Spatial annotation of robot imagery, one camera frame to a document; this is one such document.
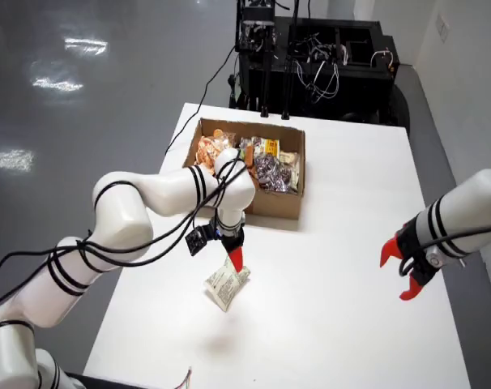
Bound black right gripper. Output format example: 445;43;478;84
379;220;441;301

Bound black equipment cart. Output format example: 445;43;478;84
228;15;412;127

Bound brown cardboard box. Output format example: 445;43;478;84
181;117;307;221

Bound coloured loose wires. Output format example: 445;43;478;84
173;365;194;389

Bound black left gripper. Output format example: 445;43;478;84
220;227;246;273

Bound short white cart wire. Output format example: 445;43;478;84
369;47;394;69

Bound purple snack packets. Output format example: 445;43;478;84
254;153;293;194

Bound black electronics unit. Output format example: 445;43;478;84
234;0;280;53

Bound white printed snack packet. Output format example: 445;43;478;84
203;259;253;314

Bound cream snack packet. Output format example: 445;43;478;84
278;150;301;192

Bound dark snack packet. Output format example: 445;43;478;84
239;136;265;153

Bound orange snack bag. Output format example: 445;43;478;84
194;128;241;169

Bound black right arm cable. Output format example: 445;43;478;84
397;224;491;278

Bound white cart wire bundle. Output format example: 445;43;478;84
296;35;342;103

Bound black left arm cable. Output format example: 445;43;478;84
0;147;250;311

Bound black wrist camera board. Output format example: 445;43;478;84
185;220;215;258

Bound black floor cable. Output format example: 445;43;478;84
165;44;237;155

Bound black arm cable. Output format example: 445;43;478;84
0;147;250;311
397;224;491;278

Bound black stand post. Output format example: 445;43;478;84
280;0;301;122
259;38;271;119

